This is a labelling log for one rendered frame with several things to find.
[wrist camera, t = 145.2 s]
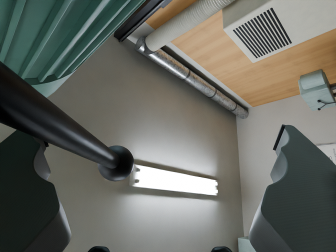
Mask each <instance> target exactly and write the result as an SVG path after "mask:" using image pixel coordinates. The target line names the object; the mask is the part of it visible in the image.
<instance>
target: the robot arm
mask: <svg viewBox="0 0 336 252"><path fill-rule="evenodd" d="M46 147H49V144H48V142H45V141H43V140H41V139H38V138H36V137H33V136H31V135H29V134H26V133H24V132H21V131H19V130H16V131H14V132H13V133H12V134H11V135H10V136H8V137H7V138H6V139H5V140H3V141H2V142H1V143H0V252H63V251H64V249H65V248H66V247H67V245H68V244H69V242H70V240H71V236H72V234H71V230H70V227H69V223H68V220H67V217H66V213H65V211H64V208H63V206H62V203H61V201H60V198H59V196H58V193H57V191H56V188H55V186H54V184H53V183H51V182H49V181H47V180H48V178H49V176H50V174H51V170H50V168H49V165H48V163H47V160H46V157H45V155H44V152H45V150H46ZM273 150H274V151H275V153H276V155H277V159H276V161H275V163H274V166H273V168H272V170H271V173H270V177H271V179H272V181H273V183H272V184H270V185H268V186H267V188H266V190H265V192H264V195H263V197H262V199H261V202H260V204H259V206H258V209H257V211H256V213H255V216H254V219H253V222H252V225H251V228H250V231H249V235H248V237H249V241H250V243H251V245H252V247H253V248H254V249H255V251H256V252H336V165H335V164H334V162H333V161H332V160H331V159H330V158H329V157H328V156H327V155H326V154H325V153H324V152H322V151H321V150H320V149H319V148H318V147H317V146H316V145H315V144H313V143H312V142H311V141H310V140H309V139H308V138H307V137H306V136H305V135H303V134H302V133H301V132H300V131H299V130H298V129H297V128H296V127H294V126H293V125H284V124H282V125H281V127H280V130H279V132H278V135H277V138H276V141H275V144H274V147H273Z"/></svg>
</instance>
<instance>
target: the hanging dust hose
mask: <svg viewBox="0 0 336 252"><path fill-rule="evenodd" d="M233 1H235V0H197V1H195V2H194V3H193V4H191V5H190V6H188V7H187V8H186V9H184V10H183V11H181V12H180V13H178V14H177V15H176V16H174V17H173V18H171V19H170V20H168V21H167V22H166V23H164V24H163V25H161V26H160V27H159V28H157V29H156V30H155V31H153V32H152V33H151V34H149V35H148V36H147V37H146V38H145V43H146V45H147V47H148V48H149V49H150V50H151V51H153V52H155V51H157V50H158V49H160V48H161V47H163V46H164V45H166V44H168V43H169V42H171V41H172V40H174V39H176V38H177V37H179V36H181V35H182V34H184V33H186V32H187V31H189V30H191V29H192V28H194V27H196V26H197V25H199V24H201V23H202V22H203V21H205V20H207V19H208V18H210V17H211V16H213V15H214V14H216V13H217V12H219V11H220V10H222V9H223V8H225V7H226V6H228V5H229V4H231V3H232V2H233Z"/></svg>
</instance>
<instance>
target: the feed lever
mask: <svg viewBox="0 0 336 252"><path fill-rule="evenodd" d="M0 123H1V124H4V125H6V126H9V127H11V128H13V129H16V130H18V131H21V132H23V133H25V134H28V135H30V136H33V137H35V138H37V139H40V140H42V141H45V142H47V143H49V144H52V145H54V146H57V147H59V148H61V149H64V150H66V151H69V152H71V153H74V154H76V155H78V156H81V157H83V158H86V159H88V160H90V161H93V162H95V163H97V167H98V170H99V172H100V174H101V175H102V176H103V177H104V178H105V179H107V180H109V181H113V182H117V181H121V180H124V179H125V178H127V177H128V176H129V175H130V174H131V172H132V171H133V168H134V157H133V155H132V153H131V152H130V151H129V150H128V149H127V148H125V147H123V146H120V145H113V146H110V147H107V146H106V145H105V144H104V143H102V142H101V141H100V140H99V139H97V138H96V137H95V136H94V135H92V134H91V133H90V132H89V131H87V130H86V129H85V128H84V127H82V126H81V125H80V124H79V123H77V122H76V121H75V120H74V119H72V118H71V117H70V116H69V115H67V114H66V113H65V112H64V111H62V110H61V109H60V108H59V107H57V106H56V105H55V104H54V103H52V102H51V101H50V100H49V99H47V98H46V97H45V96H44V95H42V94H41V93H40V92H39V91H37V90H36V89H35V88H34V87H32V86H31V85H30V84H29V83H27V82H26V81H25V80H24V79H22V78H21V77H20V76H19V75H17V74H16V73H15V72H14V71H12V70H11V69H10V68H9V67H7V66H6V65H5V64H4V63H2V62H1V61H0Z"/></svg>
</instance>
